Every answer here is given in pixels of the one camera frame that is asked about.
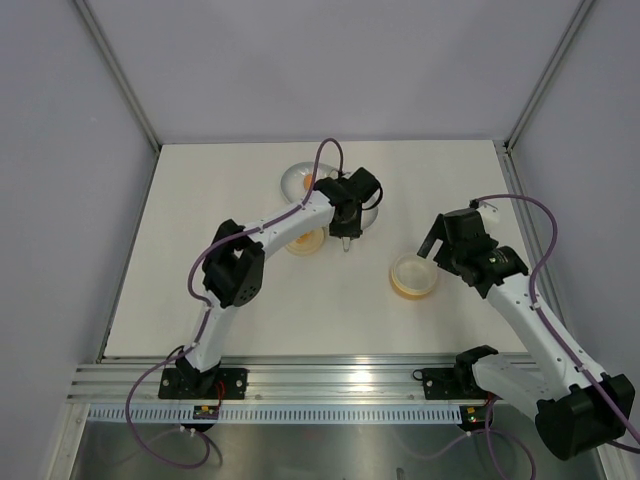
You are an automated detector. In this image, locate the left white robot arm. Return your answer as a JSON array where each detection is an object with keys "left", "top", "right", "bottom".
[{"left": 175, "top": 186, "right": 366, "bottom": 398}]

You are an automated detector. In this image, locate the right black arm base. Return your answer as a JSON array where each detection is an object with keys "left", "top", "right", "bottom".
[{"left": 411, "top": 367, "right": 495, "bottom": 402}]

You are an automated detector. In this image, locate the round cream lunch box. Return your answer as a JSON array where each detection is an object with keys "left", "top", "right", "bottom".
[{"left": 389, "top": 253, "right": 438, "bottom": 300}]

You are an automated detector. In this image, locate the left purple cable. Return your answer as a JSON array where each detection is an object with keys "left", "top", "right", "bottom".
[{"left": 124, "top": 137, "right": 346, "bottom": 468}]

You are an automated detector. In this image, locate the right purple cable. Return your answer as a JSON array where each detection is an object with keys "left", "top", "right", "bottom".
[{"left": 399, "top": 194, "right": 640, "bottom": 480}]

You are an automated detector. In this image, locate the cream lunch box lid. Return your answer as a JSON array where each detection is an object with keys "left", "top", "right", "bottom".
[{"left": 285, "top": 228, "right": 325, "bottom": 257}]

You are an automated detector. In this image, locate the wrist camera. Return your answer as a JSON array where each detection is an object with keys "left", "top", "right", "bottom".
[
  {"left": 469, "top": 199, "right": 501, "bottom": 228},
  {"left": 313, "top": 167, "right": 383, "bottom": 211}
]

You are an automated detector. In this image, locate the right aluminium frame post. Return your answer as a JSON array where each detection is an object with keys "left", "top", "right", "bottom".
[{"left": 503, "top": 0, "right": 599, "bottom": 151}]

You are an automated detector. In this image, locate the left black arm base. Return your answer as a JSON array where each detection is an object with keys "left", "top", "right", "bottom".
[{"left": 158, "top": 367, "right": 249, "bottom": 400}]

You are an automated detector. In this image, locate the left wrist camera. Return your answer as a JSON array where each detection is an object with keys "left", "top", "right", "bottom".
[{"left": 313, "top": 167, "right": 383, "bottom": 211}]

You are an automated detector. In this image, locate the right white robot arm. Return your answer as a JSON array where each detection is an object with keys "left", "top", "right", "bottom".
[{"left": 417, "top": 208, "right": 635, "bottom": 460}]

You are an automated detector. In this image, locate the white slotted cable duct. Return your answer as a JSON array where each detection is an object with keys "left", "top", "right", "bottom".
[{"left": 88, "top": 404, "right": 462, "bottom": 425}]

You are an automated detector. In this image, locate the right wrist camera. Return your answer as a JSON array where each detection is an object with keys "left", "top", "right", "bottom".
[{"left": 469, "top": 199, "right": 501, "bottom": 228}]

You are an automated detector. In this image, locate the aluminium front rail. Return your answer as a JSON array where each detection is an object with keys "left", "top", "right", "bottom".
[{"left": 66, "top": 354, "right": 454, "bottom": 404}]

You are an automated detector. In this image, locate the purple cable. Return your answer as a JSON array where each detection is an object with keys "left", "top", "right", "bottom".
[
  {"left": 399, "top": 194, "right": 640, "bottom": 480},
  {"left": 124, "top": 137, "right": 346, "bottom": 468}
]

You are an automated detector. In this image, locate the left aluminium frame post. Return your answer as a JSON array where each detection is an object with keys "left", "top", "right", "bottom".
[{"left": 72, "top": 0, "right": 162, "bottom": 151}]

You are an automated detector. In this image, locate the aluminium frame post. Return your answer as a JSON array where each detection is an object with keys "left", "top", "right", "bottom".
[
  {"left": 72, "top": 0, "right": 162, "bottom": 151},
  {"left": 503, "top": 0, "right": 599, "bottom": 151}
]

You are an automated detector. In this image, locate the white oval plate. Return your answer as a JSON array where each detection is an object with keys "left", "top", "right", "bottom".
[{"left": 280, "top": 162, "right": 382, "bottom": 230}]

